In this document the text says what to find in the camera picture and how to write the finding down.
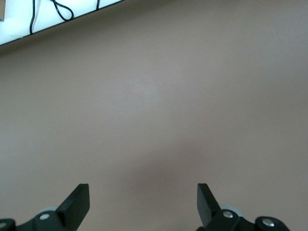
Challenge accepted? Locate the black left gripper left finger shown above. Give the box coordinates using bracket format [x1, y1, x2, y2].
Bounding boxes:
[14, 183, 90, 231]

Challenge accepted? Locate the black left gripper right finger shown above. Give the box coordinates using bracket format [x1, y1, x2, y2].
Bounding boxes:
[196, 183, 257, 231]

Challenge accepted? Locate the thin black looped cable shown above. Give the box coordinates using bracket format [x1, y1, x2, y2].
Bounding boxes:
[51, 0, 75, 21]

